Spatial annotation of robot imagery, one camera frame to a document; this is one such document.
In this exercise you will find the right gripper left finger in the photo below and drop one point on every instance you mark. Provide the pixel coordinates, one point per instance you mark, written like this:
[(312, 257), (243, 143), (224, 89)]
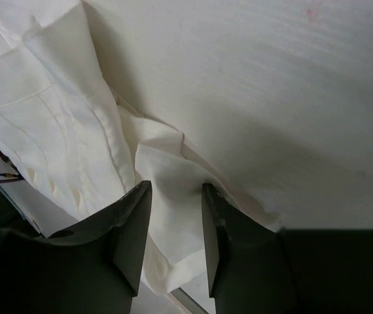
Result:
[(93, 266)]

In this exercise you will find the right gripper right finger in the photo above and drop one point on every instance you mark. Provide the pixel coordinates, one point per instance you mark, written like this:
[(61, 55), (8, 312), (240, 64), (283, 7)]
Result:
[(251, 269)]

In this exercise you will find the white skirt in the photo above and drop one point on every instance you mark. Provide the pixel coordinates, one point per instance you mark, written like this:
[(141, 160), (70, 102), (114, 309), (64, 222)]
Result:
[(92, 102)]

